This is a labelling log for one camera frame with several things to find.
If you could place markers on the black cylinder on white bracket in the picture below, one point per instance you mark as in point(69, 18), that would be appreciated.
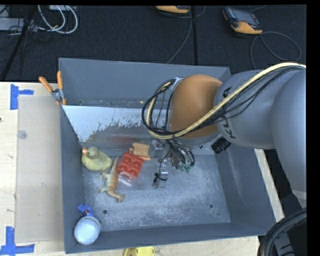
point(221, 145)

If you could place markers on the white spray bottle blue nozzle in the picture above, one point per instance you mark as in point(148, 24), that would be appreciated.
point(87, 231)

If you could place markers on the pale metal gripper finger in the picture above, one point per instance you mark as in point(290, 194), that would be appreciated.
point(163, 180)
point(156, 182)

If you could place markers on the red studded block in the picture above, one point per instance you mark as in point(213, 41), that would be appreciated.
point(130, 165)

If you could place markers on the yellow rubber duck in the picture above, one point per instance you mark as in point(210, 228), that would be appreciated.
point(96, 161)

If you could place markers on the pale wood flat board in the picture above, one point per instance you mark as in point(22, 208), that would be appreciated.
point(37, 175)

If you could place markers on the tan wooden toy piece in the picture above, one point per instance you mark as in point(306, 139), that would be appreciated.
point(141, 149)

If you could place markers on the grey metal bin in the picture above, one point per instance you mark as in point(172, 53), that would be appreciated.
point(175, 200)

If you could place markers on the tan toy dinosaur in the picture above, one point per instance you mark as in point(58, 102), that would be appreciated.
point(112, 182)

